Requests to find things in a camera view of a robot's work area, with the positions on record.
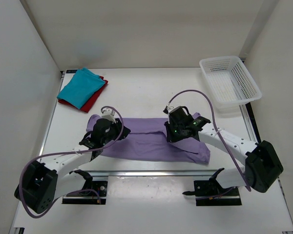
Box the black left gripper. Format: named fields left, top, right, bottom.
left=101, top=117, right=130, bottom=145

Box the lilac t shirt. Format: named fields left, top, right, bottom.
left=85, top=112, right=211, bottom=165

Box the red t shirt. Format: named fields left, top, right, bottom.
left=58, top=76, right=108, bottom=113

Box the teal t shirt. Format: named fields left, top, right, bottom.
left=57, top=68, right=105, bottom=109

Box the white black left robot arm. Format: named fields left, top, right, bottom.
left=14, top=118, right=130, bottom=214

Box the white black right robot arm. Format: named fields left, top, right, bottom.
left=165, top=106, right=284, bottom=195

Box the white plastic basket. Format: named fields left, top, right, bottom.
left=199, top=56, right=262, bottom=112

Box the blue label sticker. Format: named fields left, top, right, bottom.
left=65, top=69, right=77, bottom=74

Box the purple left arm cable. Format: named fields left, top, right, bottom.
left=19, top=106, right=125, bottom=218

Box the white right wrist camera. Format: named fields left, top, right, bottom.
left=163, top=105, right=175, bottom=115

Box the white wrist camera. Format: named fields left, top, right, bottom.
left=101, top=108, right=116, bottom=123
left=163, top=105, right=175, bottom=115

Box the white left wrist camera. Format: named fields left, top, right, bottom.
left=101, top=108, right=116, bottom=123

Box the aluminium table rail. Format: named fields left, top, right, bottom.
left=86, top=170, right=216, bottom=177

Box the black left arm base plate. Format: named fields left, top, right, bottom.
left=62, top=176, right=108, bottom=205

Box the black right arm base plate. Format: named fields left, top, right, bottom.
left=182, top=176, right=242, bottom=207

